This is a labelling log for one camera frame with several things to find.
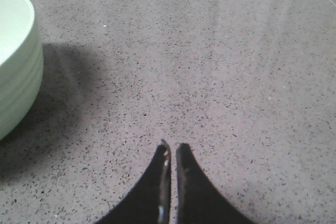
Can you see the green ribbed bowl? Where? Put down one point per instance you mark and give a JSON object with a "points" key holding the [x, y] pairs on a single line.
{"points": [[22, 61]]}

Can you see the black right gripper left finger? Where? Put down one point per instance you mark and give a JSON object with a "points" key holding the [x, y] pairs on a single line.
{"points": [[149, 200]]}

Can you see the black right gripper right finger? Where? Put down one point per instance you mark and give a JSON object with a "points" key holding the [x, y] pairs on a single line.
{"points": [[199, 200]]}

